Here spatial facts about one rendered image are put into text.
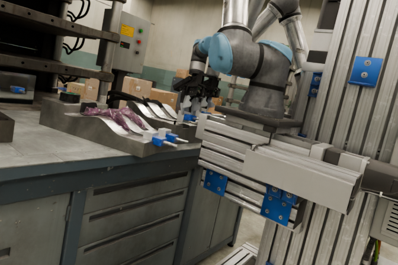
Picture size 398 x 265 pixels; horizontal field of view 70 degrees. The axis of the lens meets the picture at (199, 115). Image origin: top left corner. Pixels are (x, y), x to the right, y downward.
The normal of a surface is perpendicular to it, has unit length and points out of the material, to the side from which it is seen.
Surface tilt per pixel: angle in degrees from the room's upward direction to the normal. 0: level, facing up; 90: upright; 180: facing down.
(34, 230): 90
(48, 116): 90
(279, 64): 90
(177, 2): 90
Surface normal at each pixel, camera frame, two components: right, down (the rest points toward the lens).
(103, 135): -0.35, 0.04
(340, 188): -0.59, -0.03
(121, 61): 0.77, 0.23
